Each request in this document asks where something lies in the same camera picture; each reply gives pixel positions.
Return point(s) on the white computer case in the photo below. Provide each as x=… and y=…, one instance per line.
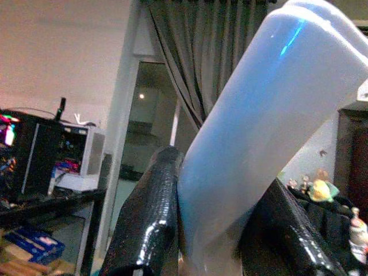
x=79, y=155

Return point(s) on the dark wooden cabinet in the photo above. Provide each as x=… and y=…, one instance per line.
x=353, y=158

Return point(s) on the grey curtain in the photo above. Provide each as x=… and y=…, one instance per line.
x=201, y=49

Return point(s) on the black wifi antenna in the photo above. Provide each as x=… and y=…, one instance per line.
x=61, y=109

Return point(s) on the black computer tower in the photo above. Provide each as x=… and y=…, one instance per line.
x=31, y=155

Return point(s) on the blue cardboard box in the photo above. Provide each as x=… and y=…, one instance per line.
x=36, y=244

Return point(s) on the small white bottle figurine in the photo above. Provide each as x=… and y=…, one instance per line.
x=358, y=233

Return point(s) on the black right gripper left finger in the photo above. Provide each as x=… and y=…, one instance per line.
x=149, y=218

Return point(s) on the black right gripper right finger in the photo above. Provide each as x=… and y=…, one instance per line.
x=287, y=230

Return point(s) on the yellow green figurine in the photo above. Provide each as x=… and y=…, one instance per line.
x=321, y=189

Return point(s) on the black desk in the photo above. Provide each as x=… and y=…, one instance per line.
x=49, y=212

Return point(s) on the white door frame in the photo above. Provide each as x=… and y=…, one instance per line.
x=122, y=115

